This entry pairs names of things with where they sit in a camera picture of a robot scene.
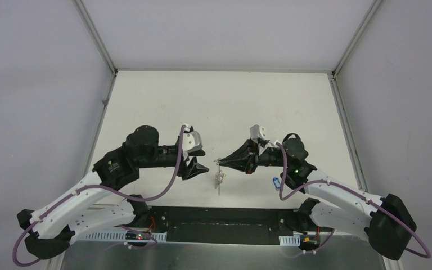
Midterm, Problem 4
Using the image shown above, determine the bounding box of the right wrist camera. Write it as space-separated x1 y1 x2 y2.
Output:
249 124 278 153

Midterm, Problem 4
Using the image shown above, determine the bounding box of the right circuit board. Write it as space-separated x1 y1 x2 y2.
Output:
299 235 321 251

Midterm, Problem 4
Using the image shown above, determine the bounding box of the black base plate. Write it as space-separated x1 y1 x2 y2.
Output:
113 193 333 246

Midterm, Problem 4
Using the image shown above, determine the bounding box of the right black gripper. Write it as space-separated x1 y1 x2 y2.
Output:
219 137 290 175

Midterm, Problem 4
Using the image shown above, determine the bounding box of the aluminium frame rail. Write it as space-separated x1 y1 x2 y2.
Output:
56 207 393 236

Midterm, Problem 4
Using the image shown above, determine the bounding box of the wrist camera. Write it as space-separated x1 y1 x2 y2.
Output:
249 124 278 153
182 124 203 154

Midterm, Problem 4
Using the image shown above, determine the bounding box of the circuit board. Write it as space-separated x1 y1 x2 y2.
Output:
299 235 321 251
125 231 151 241

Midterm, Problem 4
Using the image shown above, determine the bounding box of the white cable duct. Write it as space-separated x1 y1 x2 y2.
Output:
278 235 301 247
77 229 152 243

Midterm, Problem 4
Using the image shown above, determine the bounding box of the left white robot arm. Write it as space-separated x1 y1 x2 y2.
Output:
17 124 209 261

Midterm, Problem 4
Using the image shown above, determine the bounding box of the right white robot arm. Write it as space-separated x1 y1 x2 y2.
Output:
218 133 417 260

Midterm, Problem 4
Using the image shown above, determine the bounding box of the right white cable duct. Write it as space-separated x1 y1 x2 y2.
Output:
278 235 301 247

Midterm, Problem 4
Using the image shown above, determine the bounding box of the left circuit board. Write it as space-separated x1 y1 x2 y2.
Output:
125 231 151 241

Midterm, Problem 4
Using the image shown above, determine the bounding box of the metal crescent keyring plate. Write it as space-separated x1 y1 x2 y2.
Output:
214 157 226 196

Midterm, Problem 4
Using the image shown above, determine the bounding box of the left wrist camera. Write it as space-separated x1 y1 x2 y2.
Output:
182 124 203 154

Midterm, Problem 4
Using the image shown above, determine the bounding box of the blue key tag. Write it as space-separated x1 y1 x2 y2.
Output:
272 177 281 191

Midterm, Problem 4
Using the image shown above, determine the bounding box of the left white cable duct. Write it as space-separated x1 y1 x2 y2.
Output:
77 229 152 243

